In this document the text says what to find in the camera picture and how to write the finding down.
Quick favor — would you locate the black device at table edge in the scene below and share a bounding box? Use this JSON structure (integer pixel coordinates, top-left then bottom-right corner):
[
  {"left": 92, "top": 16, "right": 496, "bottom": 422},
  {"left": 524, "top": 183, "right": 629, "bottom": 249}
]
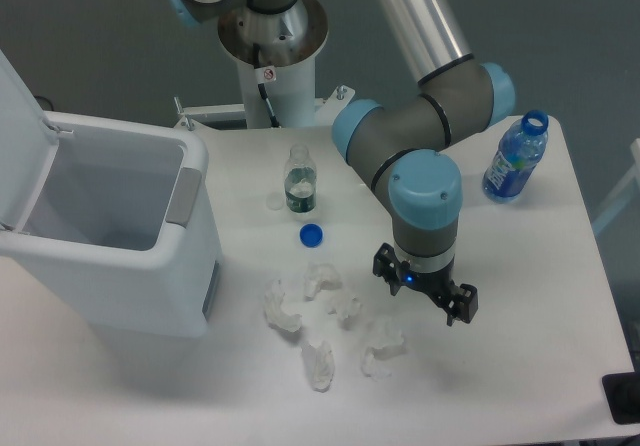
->
[{"left": 602, "top": 372, "right": 639, "bottom": 425}]

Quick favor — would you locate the white open trash bin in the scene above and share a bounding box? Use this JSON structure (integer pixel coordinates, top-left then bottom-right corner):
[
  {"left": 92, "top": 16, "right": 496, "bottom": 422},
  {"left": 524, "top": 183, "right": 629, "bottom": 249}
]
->
[{"left": 1, "top": 60, "right": 222, "bottom": 338}]

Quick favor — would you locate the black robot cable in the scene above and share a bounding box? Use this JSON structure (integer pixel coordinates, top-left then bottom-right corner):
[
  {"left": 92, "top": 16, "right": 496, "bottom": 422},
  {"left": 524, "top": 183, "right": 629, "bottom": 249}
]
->
[{"left": 252, "top": 43, "right": 280, "bottom": 129}]

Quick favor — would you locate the clear green-label plastic bottle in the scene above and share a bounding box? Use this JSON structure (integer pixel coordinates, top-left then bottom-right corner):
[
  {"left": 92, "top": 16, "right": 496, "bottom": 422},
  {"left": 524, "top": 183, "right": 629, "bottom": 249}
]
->
[{"left": 284, "top": 144, "right": 317, "bottom": 214}]

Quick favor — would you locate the white bottle cap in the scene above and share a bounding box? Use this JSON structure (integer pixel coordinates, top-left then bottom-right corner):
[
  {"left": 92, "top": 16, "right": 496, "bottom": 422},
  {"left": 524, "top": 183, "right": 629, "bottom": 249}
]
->
[{"left": 266, "top": 193, "right": 284, "bottom": 211}]

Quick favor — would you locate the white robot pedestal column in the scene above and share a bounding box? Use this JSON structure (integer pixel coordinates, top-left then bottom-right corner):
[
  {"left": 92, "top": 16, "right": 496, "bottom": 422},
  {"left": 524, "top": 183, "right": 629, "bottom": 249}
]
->
[{"left": 173, "top": 0, "right": 357, "bottom": 130}]

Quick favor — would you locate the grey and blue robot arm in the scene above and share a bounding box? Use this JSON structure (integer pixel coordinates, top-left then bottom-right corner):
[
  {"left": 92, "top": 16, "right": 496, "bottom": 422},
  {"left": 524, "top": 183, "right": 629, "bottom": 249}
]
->
[{"left": 170, "top": 0, "right": 515, "bottom": 323}]

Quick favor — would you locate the white paper ball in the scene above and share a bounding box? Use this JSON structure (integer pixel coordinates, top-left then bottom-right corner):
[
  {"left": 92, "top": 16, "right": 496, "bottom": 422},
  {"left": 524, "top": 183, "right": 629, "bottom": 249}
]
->
[
  {"left": 360, "top": 316, "right": 405, "bottom": 380},
  {"left": 303, "top": 263, "right": 343, "bottom": 300},
  {"left": 326, "top": 290, "right": 362, "bottom": 323},
  {"left": 263, "top": 279, "right": 302, "bottom": 333},
  {"left": 301, "top": 341, "right": 335, "bottom": 392}
]

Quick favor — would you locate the blue bottle cap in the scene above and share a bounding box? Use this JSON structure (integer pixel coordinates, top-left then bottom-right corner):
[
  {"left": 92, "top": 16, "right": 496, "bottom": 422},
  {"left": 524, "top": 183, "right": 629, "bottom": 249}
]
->
[{"left": 299, "top": 223, "right": 324, "bottom": 248}]

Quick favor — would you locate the blue plastic water bottle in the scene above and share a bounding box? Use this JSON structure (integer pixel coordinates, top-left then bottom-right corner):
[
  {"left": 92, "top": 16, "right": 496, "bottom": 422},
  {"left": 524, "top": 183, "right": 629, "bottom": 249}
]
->
[{"left": 482, "top": 110, "right": 549, "bottom": 203}]

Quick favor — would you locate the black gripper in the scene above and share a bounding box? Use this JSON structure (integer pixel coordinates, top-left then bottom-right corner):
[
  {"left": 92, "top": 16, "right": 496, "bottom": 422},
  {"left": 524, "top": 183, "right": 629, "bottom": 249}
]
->
[{"left": 372, "top": 243, "right": 478, "bottom": 327}]

